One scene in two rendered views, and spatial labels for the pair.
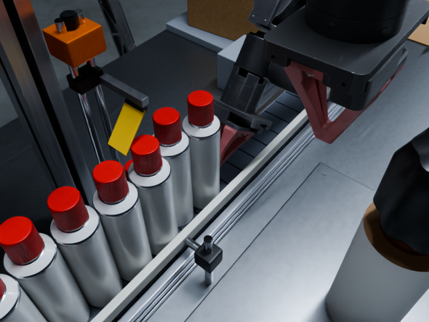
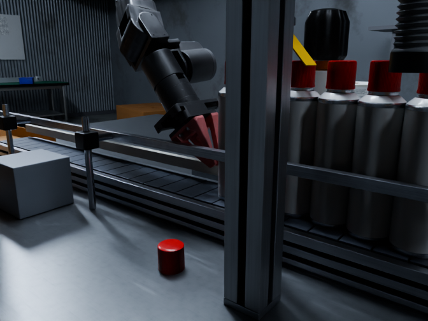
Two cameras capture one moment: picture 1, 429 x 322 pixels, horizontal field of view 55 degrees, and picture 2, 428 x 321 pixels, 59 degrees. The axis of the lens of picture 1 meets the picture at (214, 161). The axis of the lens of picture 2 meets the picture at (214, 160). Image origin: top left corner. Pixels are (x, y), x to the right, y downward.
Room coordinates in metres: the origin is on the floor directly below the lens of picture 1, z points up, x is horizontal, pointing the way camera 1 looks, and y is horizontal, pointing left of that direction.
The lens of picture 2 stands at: (0.44, 0.58, 1.08)
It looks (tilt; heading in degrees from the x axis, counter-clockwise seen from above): 15 degrees down; 270
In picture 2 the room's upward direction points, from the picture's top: straight up
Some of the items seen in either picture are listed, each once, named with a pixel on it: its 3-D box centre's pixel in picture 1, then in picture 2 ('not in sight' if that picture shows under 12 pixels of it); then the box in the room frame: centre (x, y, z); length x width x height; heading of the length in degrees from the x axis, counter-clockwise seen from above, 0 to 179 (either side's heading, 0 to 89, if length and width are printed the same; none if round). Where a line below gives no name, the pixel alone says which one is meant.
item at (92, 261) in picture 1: (87, 251); (376, 151); (0.25, 0.15, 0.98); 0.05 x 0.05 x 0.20
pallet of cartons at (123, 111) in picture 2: not in sight; (151, 120); (1.40, -5.28, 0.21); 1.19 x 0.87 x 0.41; 130
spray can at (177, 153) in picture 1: (172, 171); not in sight; (0.37, 0.06, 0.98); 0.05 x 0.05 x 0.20
